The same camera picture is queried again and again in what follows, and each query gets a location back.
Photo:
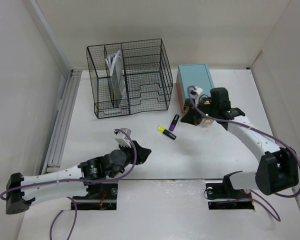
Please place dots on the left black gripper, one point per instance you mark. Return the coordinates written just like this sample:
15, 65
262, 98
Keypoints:
142, 152

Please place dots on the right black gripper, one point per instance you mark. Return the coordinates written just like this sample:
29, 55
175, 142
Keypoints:
191, 117

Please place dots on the clear drawer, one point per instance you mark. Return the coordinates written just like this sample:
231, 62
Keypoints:
206, 122

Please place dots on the purple highlighter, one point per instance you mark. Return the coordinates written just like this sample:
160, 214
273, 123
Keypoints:
174, 123

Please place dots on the yellow highlighter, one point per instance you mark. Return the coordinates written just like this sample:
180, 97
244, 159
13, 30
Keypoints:
166, 132

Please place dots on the grey booklet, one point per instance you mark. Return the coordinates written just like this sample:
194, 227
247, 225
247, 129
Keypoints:
115, 66

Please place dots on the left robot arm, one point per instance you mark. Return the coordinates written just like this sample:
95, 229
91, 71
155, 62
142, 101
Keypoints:
80, 180

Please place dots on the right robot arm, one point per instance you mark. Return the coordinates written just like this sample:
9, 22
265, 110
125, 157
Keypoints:
278, 164

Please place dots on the teal drawer box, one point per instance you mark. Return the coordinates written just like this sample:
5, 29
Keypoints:
197, 75

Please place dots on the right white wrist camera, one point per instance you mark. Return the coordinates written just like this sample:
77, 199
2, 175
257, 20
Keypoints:
195, 93

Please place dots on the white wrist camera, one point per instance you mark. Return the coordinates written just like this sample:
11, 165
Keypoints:
195, 93
122, 139

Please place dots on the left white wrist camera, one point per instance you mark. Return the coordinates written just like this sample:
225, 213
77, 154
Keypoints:
122, 139

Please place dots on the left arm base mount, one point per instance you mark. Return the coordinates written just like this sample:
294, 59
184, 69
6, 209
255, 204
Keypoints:
102, 197

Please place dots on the black wire mesh organizer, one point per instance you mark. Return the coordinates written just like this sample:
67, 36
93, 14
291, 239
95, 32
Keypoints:
146, 73

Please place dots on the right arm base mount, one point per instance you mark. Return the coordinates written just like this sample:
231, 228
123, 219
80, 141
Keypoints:
221, 197

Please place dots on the aluminium rail frame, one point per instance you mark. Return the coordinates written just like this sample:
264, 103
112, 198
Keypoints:
56, 144

